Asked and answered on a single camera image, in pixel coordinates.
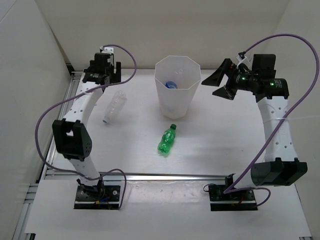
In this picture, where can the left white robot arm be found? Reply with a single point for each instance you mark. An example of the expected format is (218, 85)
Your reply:
(82, 108)

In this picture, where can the green plastic soda bottle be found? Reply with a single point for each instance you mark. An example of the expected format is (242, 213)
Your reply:
(167, 140)

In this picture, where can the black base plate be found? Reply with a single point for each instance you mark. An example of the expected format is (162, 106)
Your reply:
(238, 201)
(107, 197)

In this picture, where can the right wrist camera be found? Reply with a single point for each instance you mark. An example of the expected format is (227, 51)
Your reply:
(263, 65)

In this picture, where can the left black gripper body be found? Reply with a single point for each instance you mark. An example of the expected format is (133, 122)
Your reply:
(112, 76)

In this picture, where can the clear unlabelled plastic bottle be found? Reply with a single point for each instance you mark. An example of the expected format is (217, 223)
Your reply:
(115, 107)

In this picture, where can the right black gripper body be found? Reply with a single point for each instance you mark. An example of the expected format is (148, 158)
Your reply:
(236, 80)

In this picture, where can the aluminium left rail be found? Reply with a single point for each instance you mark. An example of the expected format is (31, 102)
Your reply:
(68, 138)

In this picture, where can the aluminium rail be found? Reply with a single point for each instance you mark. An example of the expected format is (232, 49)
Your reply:
(58, 175)
(68, 138)

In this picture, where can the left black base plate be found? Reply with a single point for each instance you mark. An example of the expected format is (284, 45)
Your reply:
(107, 197)

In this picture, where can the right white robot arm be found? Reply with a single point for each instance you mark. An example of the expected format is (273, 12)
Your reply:
(281, 165)

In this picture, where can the clear bottle with blue label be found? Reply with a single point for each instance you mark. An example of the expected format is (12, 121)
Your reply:
(171, 85)

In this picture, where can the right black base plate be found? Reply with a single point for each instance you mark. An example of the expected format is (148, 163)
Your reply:
(238, 201)

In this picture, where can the white octagonal plastic bin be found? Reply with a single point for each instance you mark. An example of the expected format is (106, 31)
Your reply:
(186, 73)

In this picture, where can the aluminium front rail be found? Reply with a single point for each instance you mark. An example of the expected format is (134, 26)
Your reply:
(58, 175)

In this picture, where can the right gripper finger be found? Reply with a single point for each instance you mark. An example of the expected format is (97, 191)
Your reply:
(226, 93)
(215, 78)

